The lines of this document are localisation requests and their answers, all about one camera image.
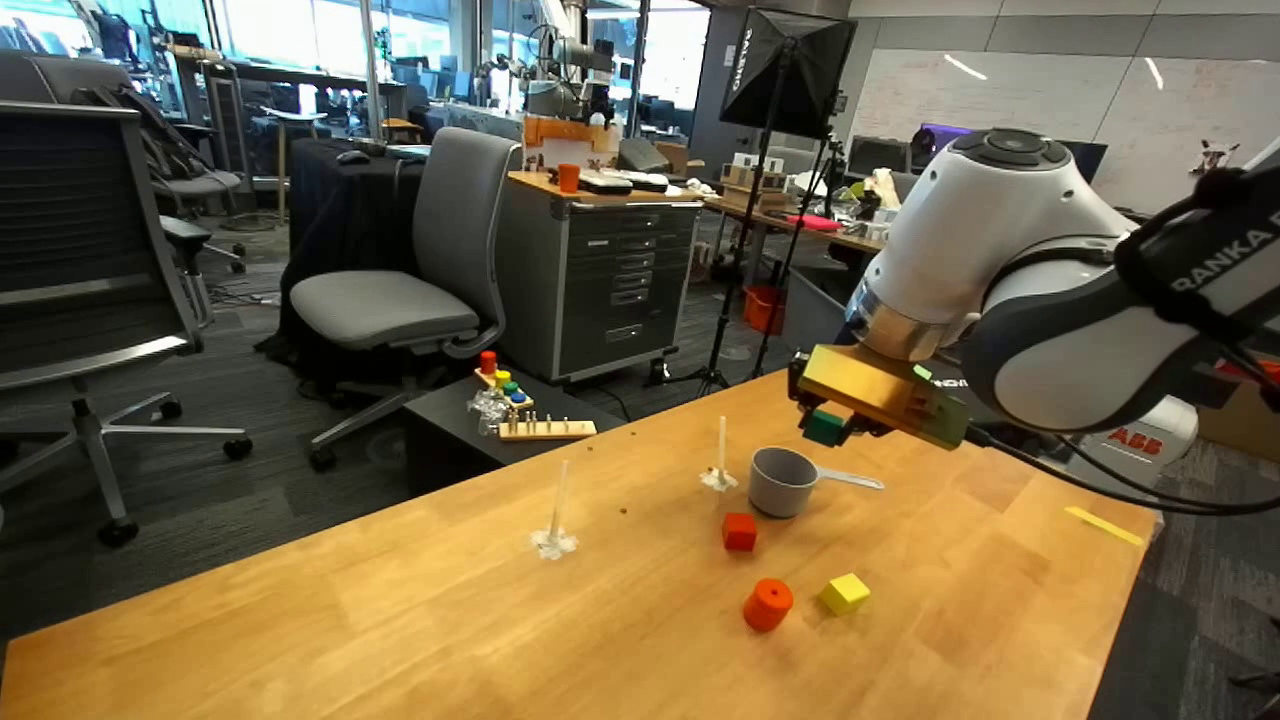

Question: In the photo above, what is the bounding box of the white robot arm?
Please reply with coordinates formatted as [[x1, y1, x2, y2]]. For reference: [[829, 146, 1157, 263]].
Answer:
[[846, 130, 1280, 432]]

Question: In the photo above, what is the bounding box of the black photo softbox stand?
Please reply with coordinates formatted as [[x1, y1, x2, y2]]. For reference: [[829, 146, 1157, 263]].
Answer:
[[702, 4, 858, 388]]

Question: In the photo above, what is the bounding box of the green wooden block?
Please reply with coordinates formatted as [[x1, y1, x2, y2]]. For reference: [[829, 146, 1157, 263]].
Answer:
[[803, 408, 854, 449]]

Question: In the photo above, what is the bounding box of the gray pot with handle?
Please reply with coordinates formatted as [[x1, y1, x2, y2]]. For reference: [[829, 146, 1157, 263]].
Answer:
[[750, 449, 881, 522]]

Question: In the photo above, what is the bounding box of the black mesh office chair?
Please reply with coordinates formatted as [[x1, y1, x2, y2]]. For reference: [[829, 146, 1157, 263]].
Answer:
[[0, 102, 253, 547]]

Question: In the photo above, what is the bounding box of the gray office chair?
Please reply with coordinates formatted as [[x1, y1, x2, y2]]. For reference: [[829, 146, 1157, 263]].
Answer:
[[287, 130, 522, 472]]

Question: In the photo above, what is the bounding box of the colourful toy block set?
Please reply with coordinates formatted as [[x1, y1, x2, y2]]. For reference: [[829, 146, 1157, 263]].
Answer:
[[467, 350, 596, 446]]

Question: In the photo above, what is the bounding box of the white ABB robot base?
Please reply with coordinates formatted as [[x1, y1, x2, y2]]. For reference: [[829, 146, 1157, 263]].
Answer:
[[1082, 396, 1199, 475]]

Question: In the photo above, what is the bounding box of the white marker stick far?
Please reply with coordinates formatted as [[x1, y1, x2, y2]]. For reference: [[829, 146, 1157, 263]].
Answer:
[[532, 468, 578, 562]]

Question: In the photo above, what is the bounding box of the yellow tape strip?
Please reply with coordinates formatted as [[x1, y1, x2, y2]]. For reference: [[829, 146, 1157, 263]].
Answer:
[[1064, 504, 1150, 547]]

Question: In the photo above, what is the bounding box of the red-orange wooden cube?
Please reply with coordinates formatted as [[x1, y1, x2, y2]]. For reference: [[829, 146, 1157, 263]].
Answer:
[[721, 511, 755, 551]]

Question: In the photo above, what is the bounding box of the yellow wooden cube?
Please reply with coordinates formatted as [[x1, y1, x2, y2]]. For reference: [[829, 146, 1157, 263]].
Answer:
[[815, 573, 872, 616]]

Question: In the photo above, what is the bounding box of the gray drawer cabinet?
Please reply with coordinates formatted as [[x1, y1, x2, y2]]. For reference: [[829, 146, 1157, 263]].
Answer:
[[495, 173, 702, 384]]

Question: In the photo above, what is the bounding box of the orange cylindrical block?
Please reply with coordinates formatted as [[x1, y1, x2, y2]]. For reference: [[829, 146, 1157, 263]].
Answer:
[[741, 578, 792, 632]]

